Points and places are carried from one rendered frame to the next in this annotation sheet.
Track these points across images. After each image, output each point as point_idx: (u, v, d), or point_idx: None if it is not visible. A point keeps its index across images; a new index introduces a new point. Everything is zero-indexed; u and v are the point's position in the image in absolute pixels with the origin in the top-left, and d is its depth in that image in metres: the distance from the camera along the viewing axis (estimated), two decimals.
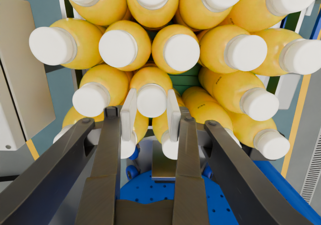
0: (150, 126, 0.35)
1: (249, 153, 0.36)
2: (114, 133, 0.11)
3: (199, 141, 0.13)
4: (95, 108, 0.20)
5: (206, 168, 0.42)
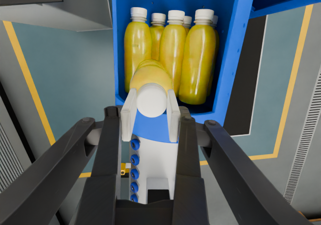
0: None
1: None
2: (115, 133, 0.11)
3: (198, 141, 0.13)
4: None
5: None
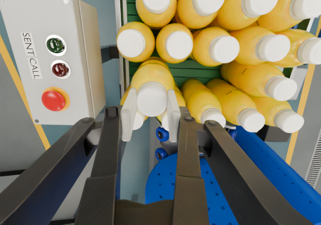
0: None
1: (264, 135, 0.43)
2: (114, 133, 0.11)
3: (198, 141, 0.13)
4: (158, 107, 0.20)
5: None
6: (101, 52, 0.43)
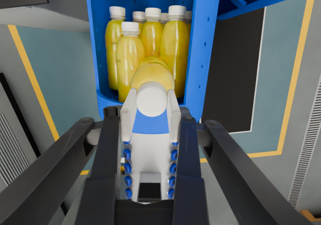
0: None
1: None
2: (114, 133, 0.11)
3: (199, 141, 0.13)
4: (158, 108, 0.20)
5: None
6: None
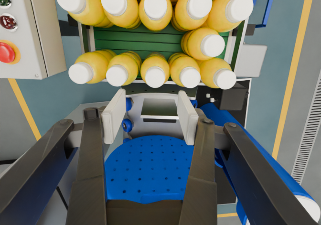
0: (140, 80, 0.45)
1: (219, 103, 0.46)
2: (97, 135, 0.10)
3: (218, 144, 0.13)
4: None
5: None
6: (67, 24, 0.46)
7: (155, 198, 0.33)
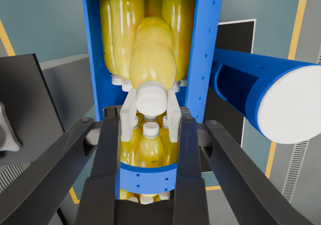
0: None
1: None
2: (114, 133, 0.11)
3: (199, 141, 0.13)
4: (149, 199, 0.50)
5: None
6: None
7: None
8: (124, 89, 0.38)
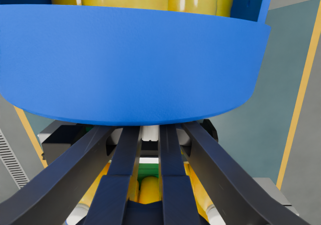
0: None
1: None
2: (135, 133, 0.11)
3: None
4: None
5: None
6: None
7: None
8: None
